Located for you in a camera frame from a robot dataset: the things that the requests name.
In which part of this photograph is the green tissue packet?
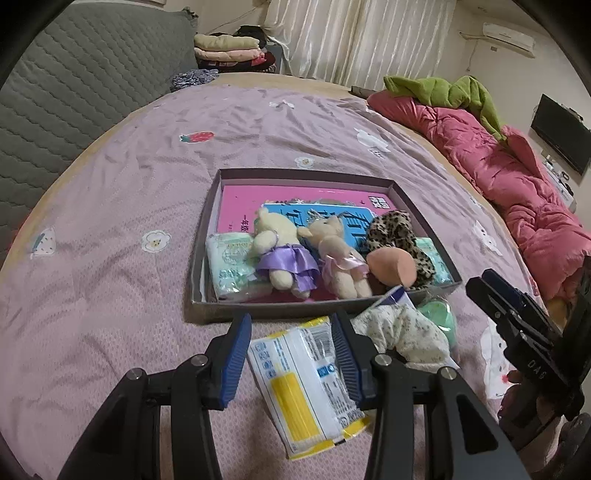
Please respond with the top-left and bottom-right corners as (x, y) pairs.
(205, 232), (273, 303)
(416, 237), (455, 284)

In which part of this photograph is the peach makeup sponge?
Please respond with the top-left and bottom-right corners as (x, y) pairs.
(367, 247), (415, 289)

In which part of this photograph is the person's right hand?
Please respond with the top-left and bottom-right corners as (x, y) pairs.
(501, 369), (571, 439)

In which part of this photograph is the pink printed bedsheet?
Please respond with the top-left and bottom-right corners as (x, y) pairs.
(0, 74), (573, 480)

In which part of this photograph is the pink comforter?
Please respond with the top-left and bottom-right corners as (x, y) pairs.
(368, 90), (591, 301)

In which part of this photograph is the grey nightstand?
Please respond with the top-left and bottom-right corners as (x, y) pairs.
(268, 39), (293, 75)

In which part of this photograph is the beige folded blanket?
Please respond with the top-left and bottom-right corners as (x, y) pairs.
(193, 33), (260, 51)

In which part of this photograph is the pink book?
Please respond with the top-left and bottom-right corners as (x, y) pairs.
(216, 185), (398, 259)

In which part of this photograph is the white yellow plastic packet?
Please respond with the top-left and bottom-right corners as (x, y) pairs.
(247, 316), (372, 462)

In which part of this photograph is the white air conditioner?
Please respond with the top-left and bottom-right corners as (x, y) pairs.
(481, 22), (536, 58)

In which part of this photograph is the white wall shelf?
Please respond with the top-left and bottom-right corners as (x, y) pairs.
(542, 152), (578, 213)

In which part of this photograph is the black clothing pile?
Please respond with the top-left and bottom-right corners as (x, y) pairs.
(235, 25), (269, 44)

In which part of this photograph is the mint green powder puff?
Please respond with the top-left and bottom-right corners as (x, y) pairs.
(418, 298), (458, 347)

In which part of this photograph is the leopard print plush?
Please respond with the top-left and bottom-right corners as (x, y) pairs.
(365, 210), (437, 291)

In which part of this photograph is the grey cardboard box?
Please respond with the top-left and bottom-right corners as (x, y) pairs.
(191, 167), (462, 324)

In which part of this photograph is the grey quilted headboard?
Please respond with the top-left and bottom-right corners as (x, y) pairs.
(0, 0), (197, 259)

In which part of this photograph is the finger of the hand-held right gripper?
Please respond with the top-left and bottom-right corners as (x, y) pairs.
(465, 275), (556, 348)
(481, 269), (551, 325)

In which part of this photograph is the cream teddy bear purple dress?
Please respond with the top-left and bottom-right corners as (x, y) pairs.
(248, 208), (320, 298)

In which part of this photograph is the black television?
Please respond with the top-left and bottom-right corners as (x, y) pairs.
(530, 93), (591, 176)

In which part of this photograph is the white curtain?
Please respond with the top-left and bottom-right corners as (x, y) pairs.
(263, 0), (458, 90)

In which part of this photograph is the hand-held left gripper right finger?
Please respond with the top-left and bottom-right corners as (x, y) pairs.
(329, 308), (532, 480)

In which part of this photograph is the white floral cloth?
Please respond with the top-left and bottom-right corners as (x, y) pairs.
(351, 302), (455, 374)

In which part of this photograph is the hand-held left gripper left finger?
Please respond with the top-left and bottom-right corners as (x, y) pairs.
(58, 313), (253, 480)

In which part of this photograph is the cream teddy bear pink dress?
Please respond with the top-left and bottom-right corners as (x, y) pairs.
(296, 213), (372, 298)

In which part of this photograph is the white blue paper packet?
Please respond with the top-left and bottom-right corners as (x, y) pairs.
(369, 285), (416, 310)

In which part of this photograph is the blue white patterned cloth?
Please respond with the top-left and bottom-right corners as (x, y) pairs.
(170, 68), (219, 92)

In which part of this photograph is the green blanket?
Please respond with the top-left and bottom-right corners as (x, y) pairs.
(383, 75), (506, 141)

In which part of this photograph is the pink folded blanket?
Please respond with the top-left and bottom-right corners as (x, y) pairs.
(195, 47), (264, 62)

